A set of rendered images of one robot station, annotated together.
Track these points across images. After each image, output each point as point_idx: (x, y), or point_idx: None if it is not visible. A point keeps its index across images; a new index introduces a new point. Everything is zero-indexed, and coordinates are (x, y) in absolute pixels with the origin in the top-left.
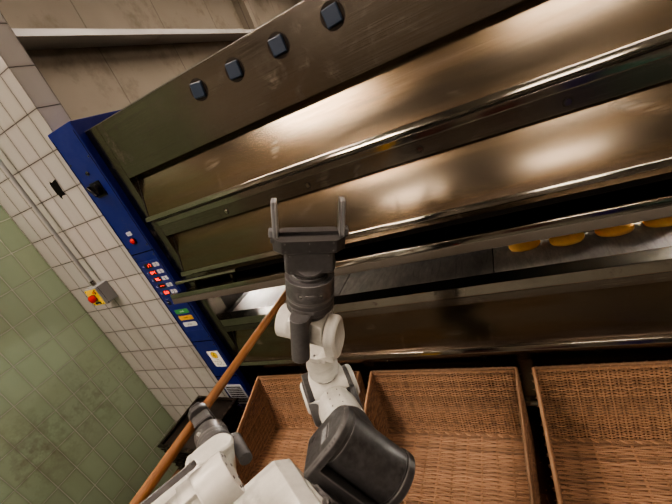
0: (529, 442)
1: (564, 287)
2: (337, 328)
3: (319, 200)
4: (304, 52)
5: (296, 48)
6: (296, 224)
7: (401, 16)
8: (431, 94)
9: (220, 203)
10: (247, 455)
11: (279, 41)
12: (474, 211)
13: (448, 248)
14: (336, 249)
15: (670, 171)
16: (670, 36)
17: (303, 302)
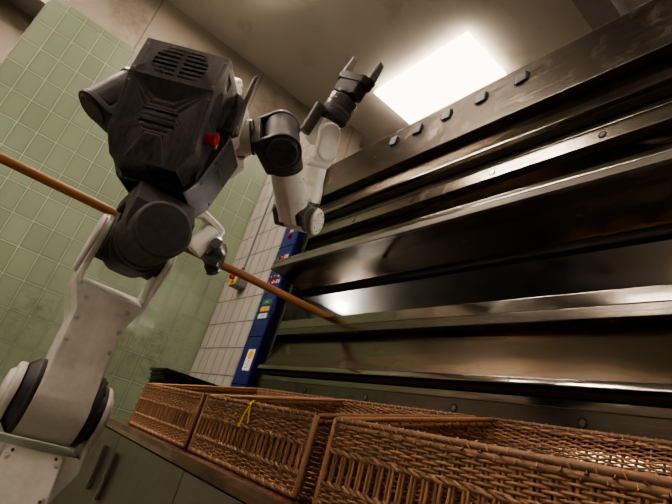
0: None
1: (563, 312)
2: (332, 126)
3: (412, 216)
4: (457, 117)
5: (454, 116)
6: None
7: (516, 95)
8: (514, 134)
9: (354, 212)
10: (218, 241)
11: (447, 112)
12: None
13: (459, 211)
14: (361, 79)
15: None
16: (666, 77)
17: (328, 99)
